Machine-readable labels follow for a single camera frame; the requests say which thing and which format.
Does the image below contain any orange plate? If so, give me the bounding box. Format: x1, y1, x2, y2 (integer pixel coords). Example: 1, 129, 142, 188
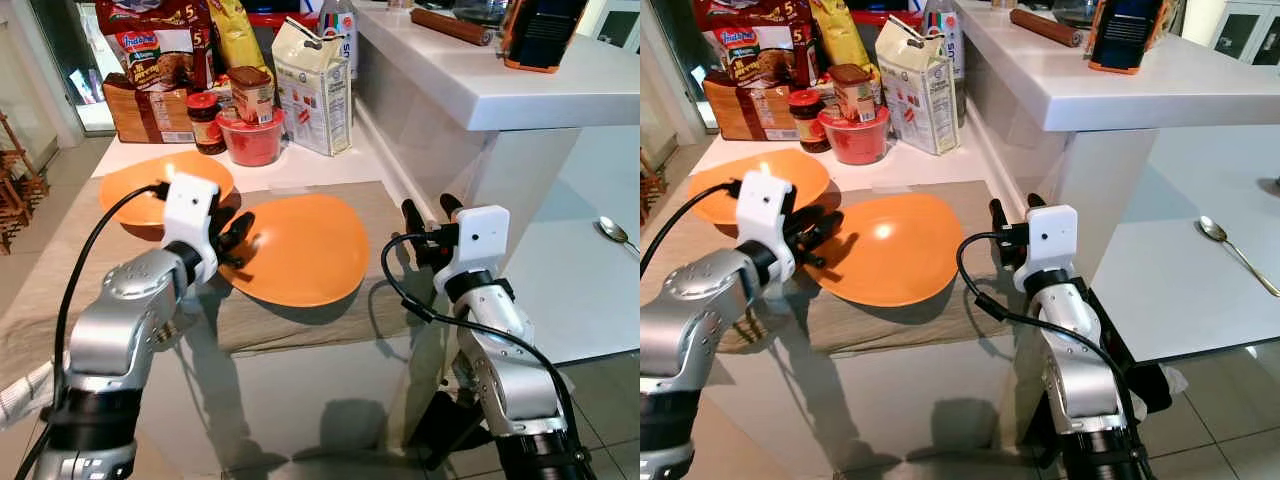
98, 150, 237, 230
688, 148, 832, 227
805, 193, 967, 309
222, 193, 372, 309

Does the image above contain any red plastic bowl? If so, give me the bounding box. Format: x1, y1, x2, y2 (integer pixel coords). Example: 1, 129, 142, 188
818, 106, 892, 167
217, 108, 287, 168

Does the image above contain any beige cloth mat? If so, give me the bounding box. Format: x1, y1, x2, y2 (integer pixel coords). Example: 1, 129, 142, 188
640, 180, 1023, 357
0, 180, 446, 387

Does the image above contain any dark jar with red lid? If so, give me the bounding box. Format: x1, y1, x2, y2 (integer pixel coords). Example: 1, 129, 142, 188
787, 89, 830, 154
186, 91, 228, 156

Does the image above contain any white counter ledge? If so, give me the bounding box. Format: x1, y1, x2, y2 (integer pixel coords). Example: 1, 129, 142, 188
350, 0, 641, 132
955, 0, 1280, 134

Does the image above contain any cup with brown lid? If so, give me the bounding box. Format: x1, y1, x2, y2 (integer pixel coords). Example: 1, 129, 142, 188
227, 66, 277, 126
828, 64, 879, 124

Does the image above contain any brown cardboard food box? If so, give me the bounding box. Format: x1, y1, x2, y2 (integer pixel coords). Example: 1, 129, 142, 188
103, 73, 201, 145
703, 72, 797, 142

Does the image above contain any white milk carton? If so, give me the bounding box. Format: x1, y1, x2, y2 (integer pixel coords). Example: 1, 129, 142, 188
272, 17, 354, 158
875, 14, 962, 157

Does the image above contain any wooden rack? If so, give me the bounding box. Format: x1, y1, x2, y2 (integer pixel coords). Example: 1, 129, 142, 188
0, 110, 51, 253
640, 150, 667, 227

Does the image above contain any brown wooden rolling pin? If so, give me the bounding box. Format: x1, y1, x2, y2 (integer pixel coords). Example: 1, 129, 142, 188
410, 8, 495, 48
1010, 8, 1085, 49

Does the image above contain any black orange device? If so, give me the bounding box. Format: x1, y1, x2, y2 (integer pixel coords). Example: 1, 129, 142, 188
500, 0, 592, 75
1088, 0, 1174, 77

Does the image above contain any yellow snack pack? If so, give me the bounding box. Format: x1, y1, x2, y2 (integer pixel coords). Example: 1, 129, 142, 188
205, 0, 272, 77
808, 0, 877, 72

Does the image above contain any red instant noodle pack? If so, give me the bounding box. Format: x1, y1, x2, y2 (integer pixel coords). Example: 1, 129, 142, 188
95, 0, 215, 91
693, 0, 812, 87

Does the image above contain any white cabinet with glass doors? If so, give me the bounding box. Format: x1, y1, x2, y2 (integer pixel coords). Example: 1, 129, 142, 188
590, 0, 641, 51
1198, 0, 1280, 67

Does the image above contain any white cloth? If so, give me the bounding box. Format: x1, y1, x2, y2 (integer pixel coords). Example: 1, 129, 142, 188
0, 360, 57, 431

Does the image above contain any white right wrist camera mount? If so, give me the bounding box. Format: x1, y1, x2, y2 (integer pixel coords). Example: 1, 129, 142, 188
1012, 205, 1080, 294
434, 205, 512, 297

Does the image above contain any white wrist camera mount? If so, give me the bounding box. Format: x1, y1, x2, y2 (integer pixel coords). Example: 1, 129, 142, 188
434, 205, 512, 297
160, 172, 222, 286
1012, 205, 1080, 294
735, 167, 799, 285

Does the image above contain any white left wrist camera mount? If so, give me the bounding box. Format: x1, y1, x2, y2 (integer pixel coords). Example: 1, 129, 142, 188
735, 167, 799, 285
160, 172, 222, 286

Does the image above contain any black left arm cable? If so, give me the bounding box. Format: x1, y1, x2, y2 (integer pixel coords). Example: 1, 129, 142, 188
640, 181, 747, 277
14, 182, 171, 480

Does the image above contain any black table frame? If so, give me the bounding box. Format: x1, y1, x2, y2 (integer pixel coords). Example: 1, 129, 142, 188
408, 388, 493, 471
1084, 288, 1173, 413

